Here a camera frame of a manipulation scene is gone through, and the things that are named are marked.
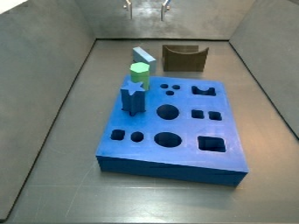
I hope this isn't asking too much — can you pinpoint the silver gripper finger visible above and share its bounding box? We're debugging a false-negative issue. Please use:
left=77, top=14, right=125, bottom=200
left=160, top=0, right=172, bottom=21

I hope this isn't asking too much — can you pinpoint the light blue rectangular block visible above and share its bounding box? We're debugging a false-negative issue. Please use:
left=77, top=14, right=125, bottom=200
left=133, top=47, right=156, bottom=74

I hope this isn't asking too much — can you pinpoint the black curved fixture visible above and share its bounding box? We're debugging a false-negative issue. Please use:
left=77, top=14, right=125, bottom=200
left=162, top=45, right=209, bottom=72

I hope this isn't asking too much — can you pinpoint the blue shape sorting board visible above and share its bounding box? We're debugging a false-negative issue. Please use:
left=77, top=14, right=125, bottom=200
left=96, top=76, right=248, bottom=186

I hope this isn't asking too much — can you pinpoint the green hexagonal prism peg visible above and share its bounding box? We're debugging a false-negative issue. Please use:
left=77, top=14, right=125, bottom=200
left=129, top=62, right=149, bottom=90

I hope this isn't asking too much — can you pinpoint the dark blue star peg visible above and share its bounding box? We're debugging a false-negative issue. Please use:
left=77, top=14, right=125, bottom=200
left=120, top=80, right=145, bottom=116

